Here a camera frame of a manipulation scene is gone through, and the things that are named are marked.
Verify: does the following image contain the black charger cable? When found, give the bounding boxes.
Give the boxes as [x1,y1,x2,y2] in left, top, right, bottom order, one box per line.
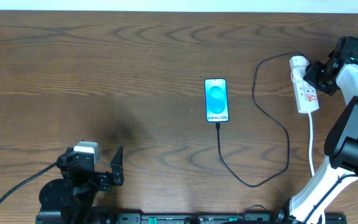
[215,51,310,189]

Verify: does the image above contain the blue Galaxy smartphone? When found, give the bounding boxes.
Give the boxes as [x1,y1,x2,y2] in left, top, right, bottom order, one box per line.
[204,78,229,123]

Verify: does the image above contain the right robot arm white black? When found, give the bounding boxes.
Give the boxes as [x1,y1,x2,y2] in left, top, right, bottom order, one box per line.
[280,36,358,223]

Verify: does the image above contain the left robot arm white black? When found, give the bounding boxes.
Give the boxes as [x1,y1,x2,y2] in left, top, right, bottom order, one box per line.
[35,146,124,224]

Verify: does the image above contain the white power strip socket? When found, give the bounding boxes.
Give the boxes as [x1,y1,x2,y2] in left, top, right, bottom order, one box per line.
[290,56,319,114]

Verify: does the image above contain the white power strip cord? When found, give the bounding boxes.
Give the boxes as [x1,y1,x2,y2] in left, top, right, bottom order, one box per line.
[308,112,326,224]

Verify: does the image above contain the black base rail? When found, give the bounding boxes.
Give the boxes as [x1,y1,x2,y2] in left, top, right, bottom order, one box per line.
[35,212,347,224]

